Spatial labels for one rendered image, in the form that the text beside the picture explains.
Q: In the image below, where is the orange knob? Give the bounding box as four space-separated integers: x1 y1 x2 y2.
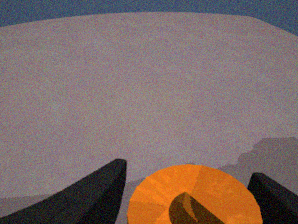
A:
126 164 263 224

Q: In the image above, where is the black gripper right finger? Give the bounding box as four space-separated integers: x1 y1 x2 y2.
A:
247 172 298 224

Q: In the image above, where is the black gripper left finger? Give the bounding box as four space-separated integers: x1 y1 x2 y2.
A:
0 159 126 224

